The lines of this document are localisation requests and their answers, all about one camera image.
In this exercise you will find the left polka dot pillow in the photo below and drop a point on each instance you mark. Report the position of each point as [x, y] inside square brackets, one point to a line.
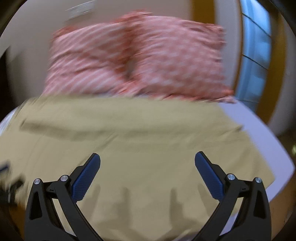
[88, 60]

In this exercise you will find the wall switch plate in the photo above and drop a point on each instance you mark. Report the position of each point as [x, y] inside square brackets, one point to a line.
[82, 9]

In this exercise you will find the khaki pants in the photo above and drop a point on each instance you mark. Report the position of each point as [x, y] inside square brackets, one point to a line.
[168, 219]

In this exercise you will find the polka dot pillow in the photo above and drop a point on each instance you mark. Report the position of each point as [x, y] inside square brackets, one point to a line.
[88, 60]
[174, 58]

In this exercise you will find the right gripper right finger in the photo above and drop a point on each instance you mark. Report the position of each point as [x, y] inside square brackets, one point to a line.
[253, 222]

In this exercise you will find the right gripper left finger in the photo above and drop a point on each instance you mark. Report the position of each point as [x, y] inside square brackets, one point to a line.
[42, 221]

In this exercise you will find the frosted glass window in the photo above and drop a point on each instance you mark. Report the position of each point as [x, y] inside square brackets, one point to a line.
[256, 51]

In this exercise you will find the white bed sheet mattress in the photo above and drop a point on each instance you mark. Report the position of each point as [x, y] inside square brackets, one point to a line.
[266, 150]

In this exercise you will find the right polka dot pillow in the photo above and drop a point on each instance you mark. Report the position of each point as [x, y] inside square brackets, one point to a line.
[174, 58]

